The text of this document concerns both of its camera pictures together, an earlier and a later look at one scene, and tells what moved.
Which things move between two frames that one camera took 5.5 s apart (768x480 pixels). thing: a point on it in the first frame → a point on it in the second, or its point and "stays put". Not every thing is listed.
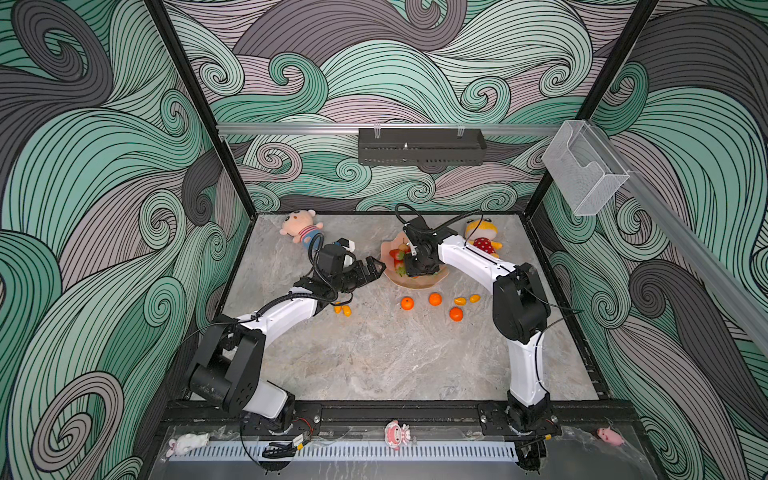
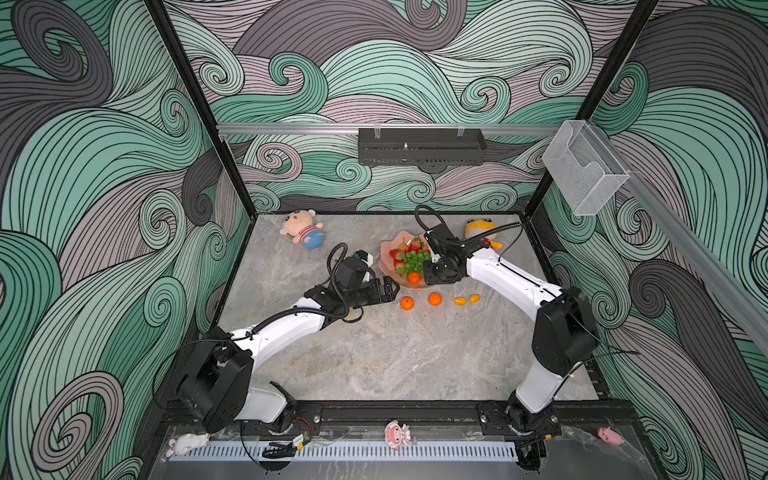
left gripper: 360,276 → 387,296
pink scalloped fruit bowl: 424,281 stays put
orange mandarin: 407,303 stays put
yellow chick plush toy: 479,235 stays put
